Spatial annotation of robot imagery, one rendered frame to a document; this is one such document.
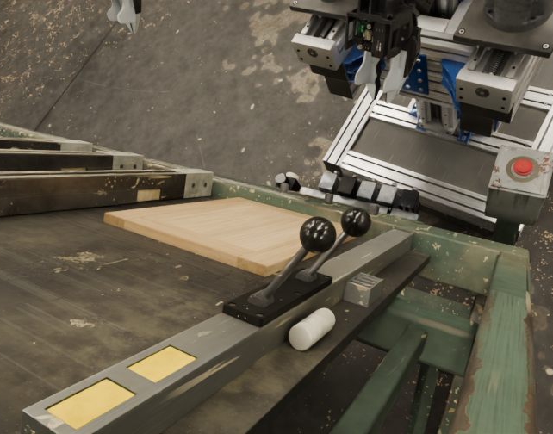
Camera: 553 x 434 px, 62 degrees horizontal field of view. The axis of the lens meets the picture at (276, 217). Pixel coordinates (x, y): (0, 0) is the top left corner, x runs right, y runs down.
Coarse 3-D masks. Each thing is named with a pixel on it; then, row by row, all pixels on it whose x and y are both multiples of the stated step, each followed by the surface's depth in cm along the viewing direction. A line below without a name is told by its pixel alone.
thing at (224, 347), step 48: (384, 240) 97; (336, 288) 66; (192, 336) 43; (240, 336) 44; (288, 336) 54; (144, 384) 34; (192, 384) 38; (48, 432) 28; (96, 432) 29; (144, 432) 33
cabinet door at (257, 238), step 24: (120, 216) 89; (144, 216) 92; (168, 216) 97; (192, 216) 101; (216, 216) 105; (240, 216) 109; (264, 216) 114; (288, 216) 118; (312, 216) 122; (168, 240) 83; (192, 240) 81; (216, 240) 84; (240, 240) 88; (264, 240) 91; (288, 240) 92; (240, 264) 76; (264, 264) 74
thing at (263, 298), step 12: (312, 228) 45; (324, 228) 45; (300, 240) 47; (312, 240) 45; (324, 240) 45; (300, 252) 48; (312, 252) 47; (288, 264) 48; (276, 276) 49; (276, 288) 50; (252, 300) 50; (264, 300) 50
